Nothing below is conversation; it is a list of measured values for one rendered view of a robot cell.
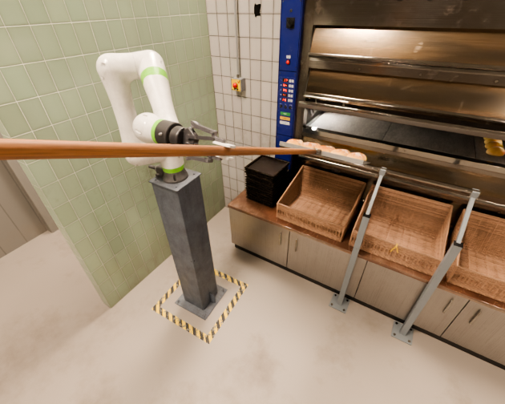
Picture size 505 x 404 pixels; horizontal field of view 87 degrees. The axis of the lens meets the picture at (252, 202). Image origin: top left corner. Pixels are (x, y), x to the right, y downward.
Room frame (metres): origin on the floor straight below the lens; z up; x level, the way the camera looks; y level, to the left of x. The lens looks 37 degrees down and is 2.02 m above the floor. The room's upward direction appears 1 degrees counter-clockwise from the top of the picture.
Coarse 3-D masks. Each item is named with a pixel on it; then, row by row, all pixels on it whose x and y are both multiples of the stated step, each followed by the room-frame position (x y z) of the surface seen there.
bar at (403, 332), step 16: (336, 160) 1.60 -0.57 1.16; (400, 176) 1.39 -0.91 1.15; (416, 176) 1.35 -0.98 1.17; (480, 192) 1.18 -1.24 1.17; (368, 208) 1.30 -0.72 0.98; (464, 224) 1.09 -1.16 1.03; (352, 256) 1.26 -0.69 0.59; (448, 256) 1.01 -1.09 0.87; (352, 272) 1.27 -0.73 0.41; (432, 288) 1.00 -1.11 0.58; (336, 304) 1.26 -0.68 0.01; (416, 304) 1.02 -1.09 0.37; (400, 336) 0.99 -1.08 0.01
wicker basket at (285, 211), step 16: (304, 176) 2.05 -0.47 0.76; (320, 176) 1.98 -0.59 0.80; (336, 176) 1.92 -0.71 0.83; (288, 192) 1.86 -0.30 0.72; (304, 192) 2.00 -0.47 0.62; (320, 192) 1.93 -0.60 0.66; (336, 192) 1.87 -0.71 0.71; (352, 192) 1.81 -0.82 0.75; (288, 208) 1.65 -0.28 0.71; (304, 208) 1.80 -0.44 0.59; (336, 208) 1.80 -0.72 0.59; (352, 208) 1.56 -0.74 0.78; (304, 224) 1.57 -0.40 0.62; (320, 224) 1.59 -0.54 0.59; (336, 224) 1.44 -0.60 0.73
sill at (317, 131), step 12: (312, 132) 2.09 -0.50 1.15; (324, 132) 2.04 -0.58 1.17; (336, 132) 2.02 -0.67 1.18; (372, 144) 1.84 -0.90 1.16; (384, 144) 1.80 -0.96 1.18; (396, 144) 1.78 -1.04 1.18; (432, 156) 1.63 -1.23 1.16; (444, 156) 1.59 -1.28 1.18; (456, 156) 1.58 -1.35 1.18; (480, 168) 1.48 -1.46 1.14; (492, 168) 1.45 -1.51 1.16; (504, 168) 1.42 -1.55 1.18
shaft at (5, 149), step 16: (0, 144) 0.34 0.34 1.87; (16, 144) 0.36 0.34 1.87; (32, 144) 0.37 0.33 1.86; (48, 144) 0.39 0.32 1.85; (64, 144) 0.41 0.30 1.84; (80, 144) 0.43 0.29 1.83; (96, 144) 0.45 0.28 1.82; (112, 144) 0.47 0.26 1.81; (128, 144) 0.50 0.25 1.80; (144, 144) 0.53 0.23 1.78; (160, 144) 0.57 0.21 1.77; (176, 144) 0.61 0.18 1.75
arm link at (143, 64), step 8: (136, 56) 1.32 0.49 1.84; (144, 56) 1.33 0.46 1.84; (152, 56) 1.34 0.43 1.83; (160, 56) 1.39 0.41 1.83; (136, 64) 1.30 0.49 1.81; (144, 64) 1.30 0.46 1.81; (152, 64) 1.30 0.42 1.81; (160, 64) 1.32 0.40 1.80; (144, 72) 1.27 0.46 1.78; (152, 72) 1.26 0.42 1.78; (160, 72) 1.28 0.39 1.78
